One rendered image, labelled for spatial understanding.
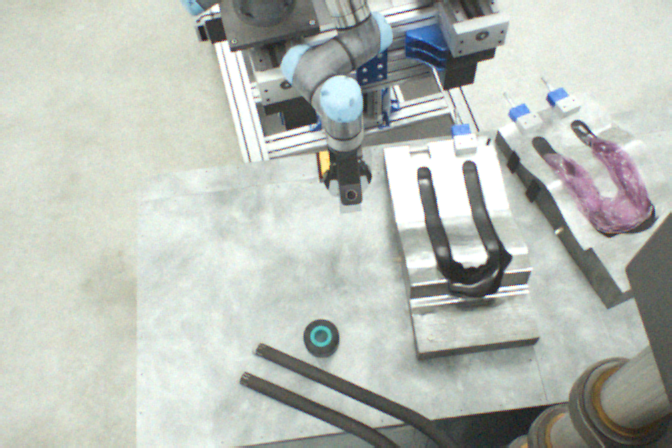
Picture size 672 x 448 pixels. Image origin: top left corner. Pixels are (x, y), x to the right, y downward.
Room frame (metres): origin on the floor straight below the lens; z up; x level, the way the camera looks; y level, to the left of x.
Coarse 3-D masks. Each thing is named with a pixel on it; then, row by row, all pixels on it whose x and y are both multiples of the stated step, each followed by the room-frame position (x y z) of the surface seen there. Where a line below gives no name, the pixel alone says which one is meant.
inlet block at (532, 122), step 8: (504, 96) 1.04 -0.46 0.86; (512, 104) 1.01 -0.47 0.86; (520, 104) 1.00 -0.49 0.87; (512, 112) 0.98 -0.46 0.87; (520, 112) 0.98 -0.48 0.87; (528, 112) 0.97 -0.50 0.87; (512, 120) 0.97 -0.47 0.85; (520, 120) 0.95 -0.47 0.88; (528, 120) 0.94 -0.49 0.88; (536, 120) 0.94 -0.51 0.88; (520, 128) 0.93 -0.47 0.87; (528, 128) 0.92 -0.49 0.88; (536, 128) 0.93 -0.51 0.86
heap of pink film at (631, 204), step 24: (600, 144) 0.84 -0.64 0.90; (552, 168) 0.80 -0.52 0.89; (576, 168) 0.78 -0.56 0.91; (624, 168) 0.77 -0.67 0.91; (576, 192) 0.72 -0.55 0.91; (600, 192) 0.72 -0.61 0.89; (624, 192) 0.71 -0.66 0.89; (648, 192) 0.71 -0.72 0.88; (600, 216) 0.66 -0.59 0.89; (624, 216) 0.65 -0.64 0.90; (648, 216) 0.66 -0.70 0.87
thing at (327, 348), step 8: (320, 320) 0.51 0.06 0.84; (312, 328) 0.50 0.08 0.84; (320, 328) 0.50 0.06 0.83; (328, 328) 0.49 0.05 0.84; (336, 328) 0.49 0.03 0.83; (304, 336) 0.48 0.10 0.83; (312, 336) 0.48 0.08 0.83; (328, 336) 0.48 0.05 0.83; (336, 336) 0.47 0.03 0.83; (304, 344) 0.47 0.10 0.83; (312, 344) 0.46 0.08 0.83; (320, 344) 0.46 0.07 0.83; (328, 344) 0.46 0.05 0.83; (336, 344) 0.46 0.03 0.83; (312, 352) 0.45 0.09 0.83; (320, 352) 0.44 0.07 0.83; (328, 352) 0.44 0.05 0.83
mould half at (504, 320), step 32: (384, 160) 0.89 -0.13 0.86; (448, 160) 0.85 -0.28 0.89; (480, 160) 0.84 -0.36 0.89; (416, 192) 0.78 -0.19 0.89; (448, 192) 0.77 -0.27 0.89; (416, 224) 0.70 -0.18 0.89; (448, 224) 0.69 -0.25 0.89; (512, 224) 0.66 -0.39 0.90; (416, 256) 0.60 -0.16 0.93; (480, 256) 0.58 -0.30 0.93; (416, 288) 0.53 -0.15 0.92; (512, 288) 0.53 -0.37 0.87; (416, 320) 0.48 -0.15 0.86; (448, 320) 0.47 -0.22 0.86; (480, 320) 0.46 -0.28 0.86; (512, 320) 0.46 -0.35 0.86; (416, 352) 0.42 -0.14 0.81; (448, 352) 0.41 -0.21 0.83
